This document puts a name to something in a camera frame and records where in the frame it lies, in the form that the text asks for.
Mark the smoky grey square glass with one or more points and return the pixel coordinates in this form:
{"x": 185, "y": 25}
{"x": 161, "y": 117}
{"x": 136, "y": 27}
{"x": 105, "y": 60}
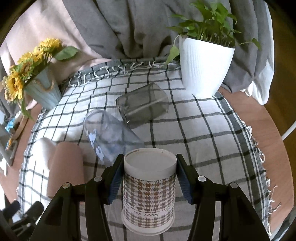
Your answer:
{"x": 142, "y": 105}

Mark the pink curtain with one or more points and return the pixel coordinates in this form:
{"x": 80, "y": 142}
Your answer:
{"x": 48, "y": 19}

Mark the clear bluish plastic cup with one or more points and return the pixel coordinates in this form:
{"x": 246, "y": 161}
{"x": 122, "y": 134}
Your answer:
{"x": 109, "y": 137}

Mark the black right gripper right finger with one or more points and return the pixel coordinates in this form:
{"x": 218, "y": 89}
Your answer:
{"x": 239, "y": 220}

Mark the checkered white tablecloth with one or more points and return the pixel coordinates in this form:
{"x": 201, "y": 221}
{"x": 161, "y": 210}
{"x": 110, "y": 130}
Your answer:
{"x": 208, "y": 133}

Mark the green pothos plant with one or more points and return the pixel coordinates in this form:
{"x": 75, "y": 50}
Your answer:
{"x": 213, "y": 28}

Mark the yellow sunflower bouquet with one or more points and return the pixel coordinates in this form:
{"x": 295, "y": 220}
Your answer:
{"x": 30, "y": 65}

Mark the white floor lamp pole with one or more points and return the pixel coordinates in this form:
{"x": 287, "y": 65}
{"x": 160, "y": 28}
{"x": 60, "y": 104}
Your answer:
{"x": 289, "y": 131}

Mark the white paper cup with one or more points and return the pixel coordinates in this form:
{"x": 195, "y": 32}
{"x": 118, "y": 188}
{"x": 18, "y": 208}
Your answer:
{"x": 42, "y": 151}

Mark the white ribbed plant pot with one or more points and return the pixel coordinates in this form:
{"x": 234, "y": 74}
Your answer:
{"x": 204, "y": 66}

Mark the light blue ribbed vase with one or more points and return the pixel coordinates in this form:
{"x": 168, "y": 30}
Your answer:
{"x": 44, "y": 89}

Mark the houndstooth paper cup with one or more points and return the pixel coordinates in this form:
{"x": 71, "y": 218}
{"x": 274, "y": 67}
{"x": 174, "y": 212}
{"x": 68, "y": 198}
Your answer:
{"x": 149, "y": 187}

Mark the pink paper cup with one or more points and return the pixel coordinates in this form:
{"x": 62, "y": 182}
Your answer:
{"x": 66, "y": 165}

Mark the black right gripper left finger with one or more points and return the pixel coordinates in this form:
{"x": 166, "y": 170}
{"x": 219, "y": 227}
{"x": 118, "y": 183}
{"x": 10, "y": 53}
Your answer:
{"x": 61, "y": 219}

